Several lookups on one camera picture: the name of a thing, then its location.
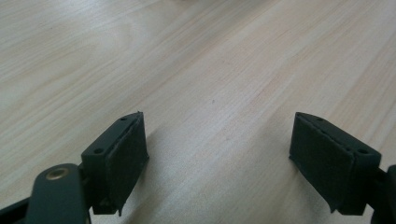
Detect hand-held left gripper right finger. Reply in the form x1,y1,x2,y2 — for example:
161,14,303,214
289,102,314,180
289,111,383,217

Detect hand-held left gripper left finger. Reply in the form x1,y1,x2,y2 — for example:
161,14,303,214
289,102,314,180
80,111,150,217

